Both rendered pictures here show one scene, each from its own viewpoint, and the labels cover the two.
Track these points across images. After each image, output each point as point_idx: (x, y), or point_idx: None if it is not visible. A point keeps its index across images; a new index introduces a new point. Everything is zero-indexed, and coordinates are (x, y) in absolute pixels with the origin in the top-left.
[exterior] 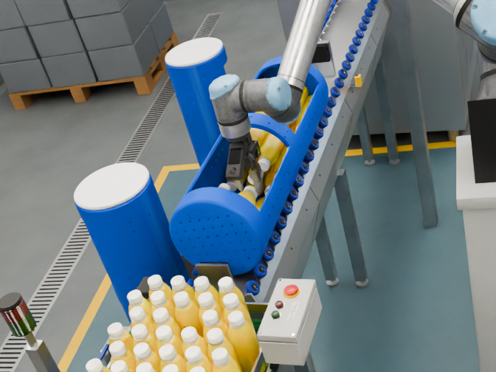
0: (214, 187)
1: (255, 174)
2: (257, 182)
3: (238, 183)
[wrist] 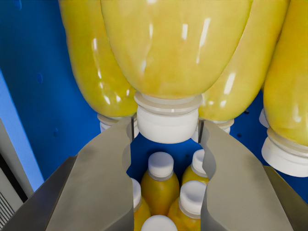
0: (305, 178)
1: (72, 204)
2: (99, 148)
3: (223, 151)
